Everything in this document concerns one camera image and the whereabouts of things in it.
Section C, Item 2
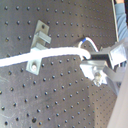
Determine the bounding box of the black metal gripper right finger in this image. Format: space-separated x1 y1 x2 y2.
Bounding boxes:
91 47 112 61

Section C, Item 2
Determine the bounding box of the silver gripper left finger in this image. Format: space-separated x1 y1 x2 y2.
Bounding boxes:
80 60 119 95

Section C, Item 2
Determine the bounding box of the white braided cable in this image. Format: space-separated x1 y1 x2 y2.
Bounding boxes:
0 46 91 69

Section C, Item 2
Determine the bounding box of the person in blue sleeve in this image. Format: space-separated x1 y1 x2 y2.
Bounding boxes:
115 0 128 40

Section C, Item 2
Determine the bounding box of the thin white wire blue band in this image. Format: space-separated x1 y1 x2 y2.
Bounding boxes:
78 37 98 52

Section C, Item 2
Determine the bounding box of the metal cable clip bracket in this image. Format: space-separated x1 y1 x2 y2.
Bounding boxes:
26 20 51 75

